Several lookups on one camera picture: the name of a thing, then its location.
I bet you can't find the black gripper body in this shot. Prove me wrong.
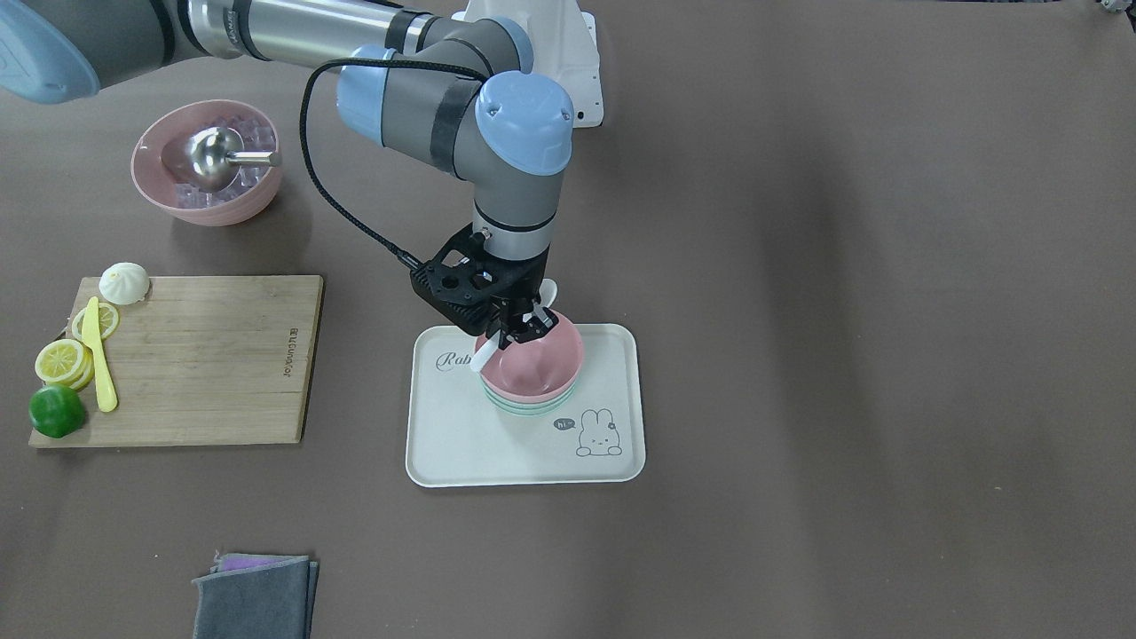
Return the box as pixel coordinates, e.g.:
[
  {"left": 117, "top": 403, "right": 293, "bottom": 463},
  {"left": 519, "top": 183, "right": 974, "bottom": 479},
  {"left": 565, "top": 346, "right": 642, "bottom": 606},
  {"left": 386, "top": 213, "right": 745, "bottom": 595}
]
[{"left": 410, "top": 224, "right": 548, "bottom": 337}]

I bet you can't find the small pink bowl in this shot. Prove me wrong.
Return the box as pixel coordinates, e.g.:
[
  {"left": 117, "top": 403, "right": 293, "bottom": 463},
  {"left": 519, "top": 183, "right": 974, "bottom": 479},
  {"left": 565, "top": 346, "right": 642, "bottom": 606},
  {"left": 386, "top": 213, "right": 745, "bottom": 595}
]
[{"left": 479, "top": 312, "right": 585, "bottom": 404}]

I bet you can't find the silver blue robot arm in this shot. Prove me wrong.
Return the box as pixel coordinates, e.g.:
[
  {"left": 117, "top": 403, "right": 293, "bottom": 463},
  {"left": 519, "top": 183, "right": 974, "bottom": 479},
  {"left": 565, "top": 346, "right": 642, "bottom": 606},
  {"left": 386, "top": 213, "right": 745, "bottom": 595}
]
[{"left": 1, "top": 1, "right": 575, "bottom": 349}]

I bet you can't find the green bowl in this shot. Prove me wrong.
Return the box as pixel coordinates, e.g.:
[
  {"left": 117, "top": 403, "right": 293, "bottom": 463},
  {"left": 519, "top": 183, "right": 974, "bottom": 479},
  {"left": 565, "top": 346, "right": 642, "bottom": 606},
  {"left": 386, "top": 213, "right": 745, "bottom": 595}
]
[{"left": 479, "top": 379, "right": 577, "bottom": 416}]

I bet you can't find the large pink bowl with ice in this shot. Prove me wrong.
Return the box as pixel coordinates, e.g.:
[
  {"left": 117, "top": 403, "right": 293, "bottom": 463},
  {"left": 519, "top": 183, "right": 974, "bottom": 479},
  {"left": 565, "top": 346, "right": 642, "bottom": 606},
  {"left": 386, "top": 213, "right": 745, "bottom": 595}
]
[{"left": 130, "top": 99, "right": 284, "bottom": 226}]

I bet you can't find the cream rabbit tray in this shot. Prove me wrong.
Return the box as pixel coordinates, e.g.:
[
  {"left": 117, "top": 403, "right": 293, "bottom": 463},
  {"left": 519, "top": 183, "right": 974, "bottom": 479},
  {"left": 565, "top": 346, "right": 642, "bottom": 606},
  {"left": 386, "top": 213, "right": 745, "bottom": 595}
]
[{"left": 406, "top": 324, "right": 648, "bottom": 488}]

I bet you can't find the bamboo cutting board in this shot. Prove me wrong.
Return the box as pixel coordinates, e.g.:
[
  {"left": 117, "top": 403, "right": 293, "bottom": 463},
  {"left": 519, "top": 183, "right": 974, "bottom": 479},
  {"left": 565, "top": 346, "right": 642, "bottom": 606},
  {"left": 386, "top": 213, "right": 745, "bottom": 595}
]
[{"left": 28, "top": 274, "right": 325, "bottom": 449}]

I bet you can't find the metal ice scoop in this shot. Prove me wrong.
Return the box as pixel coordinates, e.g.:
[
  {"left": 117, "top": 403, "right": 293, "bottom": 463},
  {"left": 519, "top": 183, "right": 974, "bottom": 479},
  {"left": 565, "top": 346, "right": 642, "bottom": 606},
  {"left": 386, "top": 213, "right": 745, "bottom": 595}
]
[{"left": 160, "top": 126, "right": 281, "bottom": 193}]

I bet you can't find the white steamed bun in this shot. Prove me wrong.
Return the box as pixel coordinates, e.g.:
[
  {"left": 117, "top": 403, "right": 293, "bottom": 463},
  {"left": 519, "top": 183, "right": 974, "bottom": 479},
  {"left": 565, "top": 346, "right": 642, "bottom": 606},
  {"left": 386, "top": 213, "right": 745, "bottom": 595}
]
[{"left": 98, "top": 262, "right": 151, "bottom": 306}]

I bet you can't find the lower lemon slice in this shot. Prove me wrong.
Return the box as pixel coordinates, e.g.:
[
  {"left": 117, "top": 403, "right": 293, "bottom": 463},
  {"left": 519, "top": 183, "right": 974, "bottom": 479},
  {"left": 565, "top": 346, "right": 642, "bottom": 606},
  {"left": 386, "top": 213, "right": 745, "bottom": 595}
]
[{"left": 70, "top": 302, "right": 119, "bottom": 341}]

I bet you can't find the yellow plastic knife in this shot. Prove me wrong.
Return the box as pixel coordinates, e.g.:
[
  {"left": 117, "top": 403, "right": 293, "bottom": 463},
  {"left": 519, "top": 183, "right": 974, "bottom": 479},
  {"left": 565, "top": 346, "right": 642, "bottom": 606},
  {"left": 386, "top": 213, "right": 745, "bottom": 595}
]
[{"left": 81, "top": 296, "right": 118, "bottom": 413}]

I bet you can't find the grey folded cloth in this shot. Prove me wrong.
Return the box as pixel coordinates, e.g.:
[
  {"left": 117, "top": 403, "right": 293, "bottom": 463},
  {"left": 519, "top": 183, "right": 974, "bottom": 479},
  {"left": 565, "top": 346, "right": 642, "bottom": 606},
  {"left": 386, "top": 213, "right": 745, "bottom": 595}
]
[{"left": 192, "top": 553, "right": 320, "bottom": 638}]

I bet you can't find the hidden back lemon slice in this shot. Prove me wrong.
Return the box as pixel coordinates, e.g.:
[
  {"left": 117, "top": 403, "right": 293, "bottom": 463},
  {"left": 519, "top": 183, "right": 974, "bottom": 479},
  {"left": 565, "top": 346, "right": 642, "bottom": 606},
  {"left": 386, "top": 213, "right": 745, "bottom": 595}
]
[{"left": 66, "top": 351, "right": 94, "bottom": 391}]

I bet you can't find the upper lemon slice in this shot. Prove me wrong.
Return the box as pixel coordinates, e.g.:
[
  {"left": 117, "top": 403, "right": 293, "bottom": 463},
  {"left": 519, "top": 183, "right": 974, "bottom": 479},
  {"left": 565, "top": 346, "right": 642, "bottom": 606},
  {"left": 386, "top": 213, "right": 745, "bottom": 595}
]
[{"left": 34, "top": 338, "right": 87, "bottom": 385}]

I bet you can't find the green lime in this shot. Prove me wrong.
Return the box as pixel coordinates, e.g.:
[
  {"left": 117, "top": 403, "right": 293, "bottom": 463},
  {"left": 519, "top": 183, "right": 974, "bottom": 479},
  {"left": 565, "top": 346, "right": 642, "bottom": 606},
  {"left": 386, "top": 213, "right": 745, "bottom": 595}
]
[{"left": 28, "top": 384, "right": 87, "bottom": 439}]

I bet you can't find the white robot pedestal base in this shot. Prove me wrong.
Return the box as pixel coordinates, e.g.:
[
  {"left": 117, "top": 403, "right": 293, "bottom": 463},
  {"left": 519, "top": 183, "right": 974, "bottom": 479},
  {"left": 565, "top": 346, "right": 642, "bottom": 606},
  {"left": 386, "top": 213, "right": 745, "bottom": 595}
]
[{"left": 452, "top": 1, "right": 604, "bottom": 127}]

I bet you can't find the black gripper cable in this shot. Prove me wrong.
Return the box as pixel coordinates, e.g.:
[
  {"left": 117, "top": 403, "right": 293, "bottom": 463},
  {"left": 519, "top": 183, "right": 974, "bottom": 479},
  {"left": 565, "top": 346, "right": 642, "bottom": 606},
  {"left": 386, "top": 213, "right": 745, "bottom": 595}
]
[{"left": 299, "top": 59, "right": 487, "bottom": 271}]

